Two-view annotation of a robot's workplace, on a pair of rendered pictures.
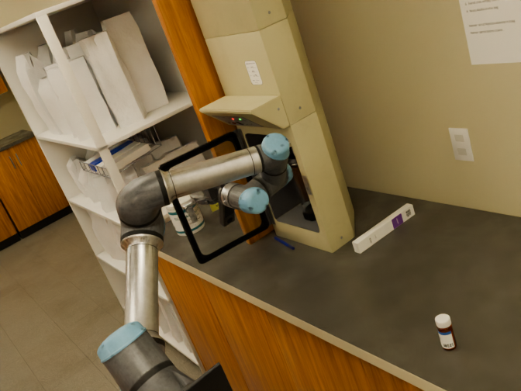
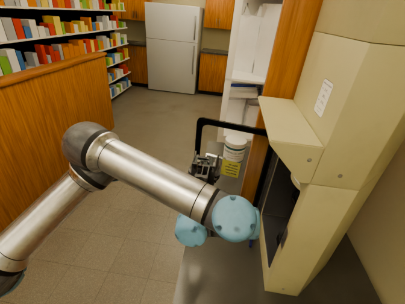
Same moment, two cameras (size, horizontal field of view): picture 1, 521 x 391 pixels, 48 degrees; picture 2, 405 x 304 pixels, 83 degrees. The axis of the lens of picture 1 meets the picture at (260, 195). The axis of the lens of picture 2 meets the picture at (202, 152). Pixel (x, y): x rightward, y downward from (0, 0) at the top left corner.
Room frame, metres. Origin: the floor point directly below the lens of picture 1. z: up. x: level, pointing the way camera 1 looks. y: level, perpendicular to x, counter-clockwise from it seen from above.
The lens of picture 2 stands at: (1.26, -0.18, 1.73)
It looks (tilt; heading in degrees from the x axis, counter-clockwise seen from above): 32 degrees down; 34
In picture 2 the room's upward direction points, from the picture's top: 5 degrees clockwise
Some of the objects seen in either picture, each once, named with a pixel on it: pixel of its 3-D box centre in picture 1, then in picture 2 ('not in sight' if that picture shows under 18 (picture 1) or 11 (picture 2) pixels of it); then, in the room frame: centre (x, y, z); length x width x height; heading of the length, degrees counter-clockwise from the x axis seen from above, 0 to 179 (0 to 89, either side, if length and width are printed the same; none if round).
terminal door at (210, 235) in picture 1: (216, 198); (228, 167); (1.97, 0.15, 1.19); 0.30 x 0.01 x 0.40; 110
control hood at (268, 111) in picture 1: (242, 116); (279, 131); (1.86, -0.03, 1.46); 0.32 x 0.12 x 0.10; 29
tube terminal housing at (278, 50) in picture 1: (295, 131); (328, 178); (1.95, -0.19, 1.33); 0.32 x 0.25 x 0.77; 29
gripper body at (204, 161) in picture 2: (219, 189); (202, 177); (1.71, 0.11, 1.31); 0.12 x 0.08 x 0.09; 29
